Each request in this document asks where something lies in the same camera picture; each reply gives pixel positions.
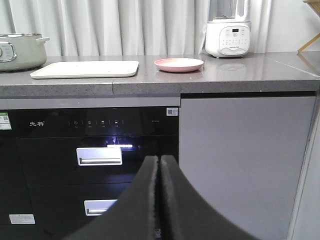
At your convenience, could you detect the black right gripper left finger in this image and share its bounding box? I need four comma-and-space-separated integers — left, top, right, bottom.
65, 155, 159, 240

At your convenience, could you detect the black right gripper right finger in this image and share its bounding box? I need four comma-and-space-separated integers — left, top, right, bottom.
160, 155, 255, 240

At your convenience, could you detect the pink round plate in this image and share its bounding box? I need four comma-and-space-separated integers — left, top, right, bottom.
154, 57, 204, 73

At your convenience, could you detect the cream bear serving tray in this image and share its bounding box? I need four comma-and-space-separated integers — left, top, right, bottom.
30, 60, 139, 79

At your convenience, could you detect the grey cabinet door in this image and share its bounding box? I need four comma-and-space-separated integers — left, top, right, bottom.
179, 96, 316, 240

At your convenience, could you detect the black disinfection cabinet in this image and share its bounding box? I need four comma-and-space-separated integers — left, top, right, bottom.
0, 96, 180, 240

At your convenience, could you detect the white side cabinet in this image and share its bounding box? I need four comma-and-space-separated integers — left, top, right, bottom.
287, 92, 320, 240

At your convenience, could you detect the grey stone countertop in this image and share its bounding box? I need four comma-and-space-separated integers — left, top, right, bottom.
0, 51, 320, 99

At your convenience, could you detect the white blender appliance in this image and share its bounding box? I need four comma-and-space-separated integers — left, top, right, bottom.
205, 0, 251, 58

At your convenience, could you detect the white pleated curtain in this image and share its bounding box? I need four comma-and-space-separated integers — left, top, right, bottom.
0, 0, 320, 57

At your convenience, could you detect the green electric cooking pot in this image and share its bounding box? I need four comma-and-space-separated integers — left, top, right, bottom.
0, 33, 50, 71

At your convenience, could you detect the wooden rack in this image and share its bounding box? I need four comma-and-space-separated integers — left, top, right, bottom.
297, 0, 320, 54

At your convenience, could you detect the lower silver drawer handle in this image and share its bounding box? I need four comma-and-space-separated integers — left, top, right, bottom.
84, 199, 117, 217

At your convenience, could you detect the silver drawer handle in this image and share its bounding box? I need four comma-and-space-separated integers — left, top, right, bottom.
84, 199, 117, 217
76, 147, 123, 166

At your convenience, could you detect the upper silver drawer handle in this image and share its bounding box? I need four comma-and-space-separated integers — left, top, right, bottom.
76, 147, 123, 166

